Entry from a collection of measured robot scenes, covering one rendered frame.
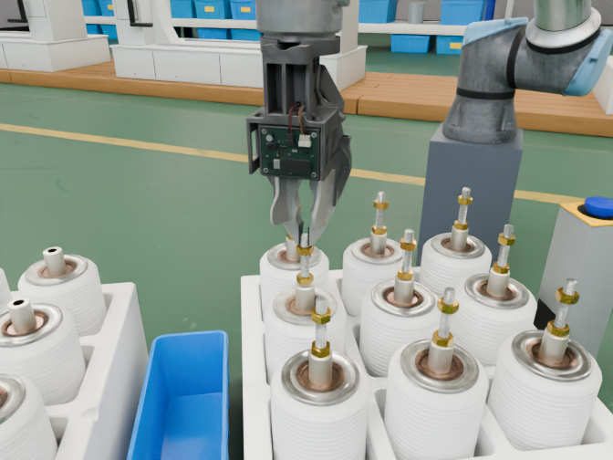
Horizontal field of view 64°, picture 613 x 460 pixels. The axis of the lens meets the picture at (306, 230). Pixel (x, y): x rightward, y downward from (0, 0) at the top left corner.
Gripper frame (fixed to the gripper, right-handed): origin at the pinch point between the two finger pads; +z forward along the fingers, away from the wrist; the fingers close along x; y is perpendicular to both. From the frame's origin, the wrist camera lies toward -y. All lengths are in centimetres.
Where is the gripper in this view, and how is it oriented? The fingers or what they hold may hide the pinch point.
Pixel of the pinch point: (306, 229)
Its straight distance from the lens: 54.2
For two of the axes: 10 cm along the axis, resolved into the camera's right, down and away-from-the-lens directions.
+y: -2.6, 4.3, -8.7
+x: 9.7, 1.1, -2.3
